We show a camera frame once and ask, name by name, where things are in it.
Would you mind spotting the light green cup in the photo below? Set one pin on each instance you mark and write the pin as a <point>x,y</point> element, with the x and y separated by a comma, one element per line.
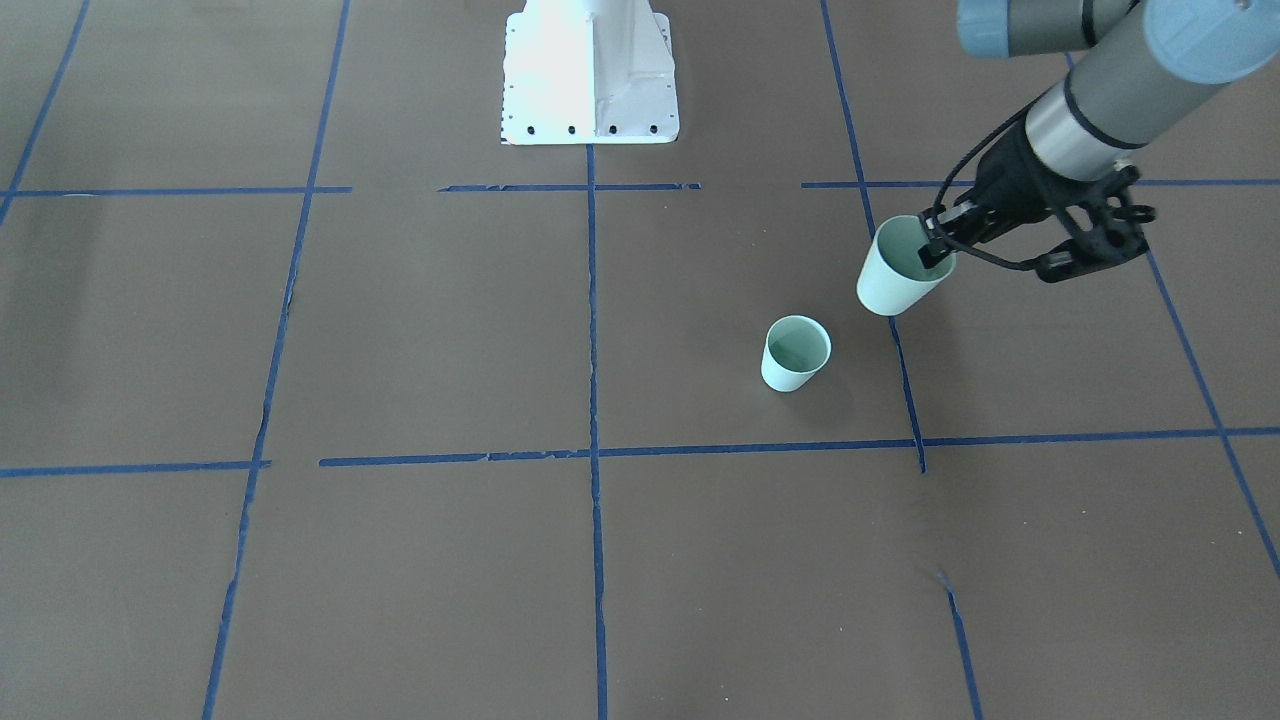
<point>893,276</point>
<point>796,347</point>

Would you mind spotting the brown paper table cover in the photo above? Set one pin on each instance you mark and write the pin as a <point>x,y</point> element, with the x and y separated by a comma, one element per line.
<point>319,402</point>

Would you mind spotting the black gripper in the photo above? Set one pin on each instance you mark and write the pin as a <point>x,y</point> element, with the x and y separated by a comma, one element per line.
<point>1009,183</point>

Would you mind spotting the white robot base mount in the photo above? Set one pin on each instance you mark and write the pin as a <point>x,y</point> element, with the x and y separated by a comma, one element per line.
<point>580,72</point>

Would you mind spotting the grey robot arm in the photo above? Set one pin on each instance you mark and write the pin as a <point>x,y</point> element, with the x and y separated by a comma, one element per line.
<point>1145,66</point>

